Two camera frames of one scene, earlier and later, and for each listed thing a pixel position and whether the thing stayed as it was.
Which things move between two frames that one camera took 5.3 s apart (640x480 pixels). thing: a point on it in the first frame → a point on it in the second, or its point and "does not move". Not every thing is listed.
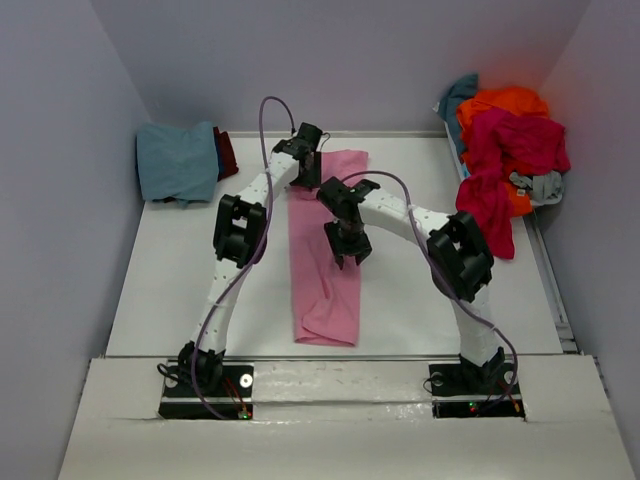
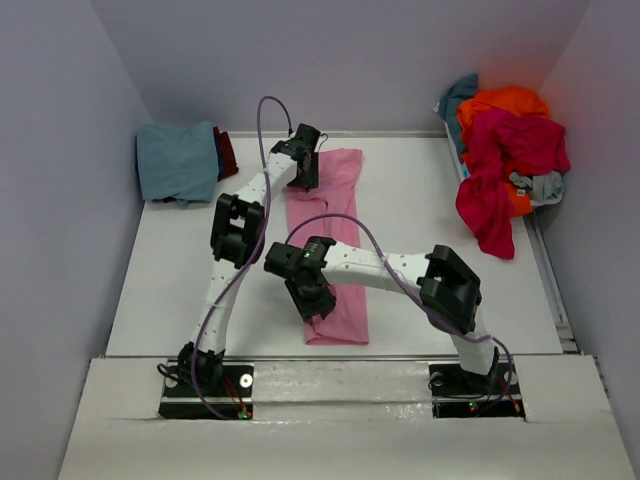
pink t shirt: x=326 y=297 does not move
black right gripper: x=361 y=248 → x=310 y=308
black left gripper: x=311 y=178 does not move
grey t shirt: x=547 y=188 does not move
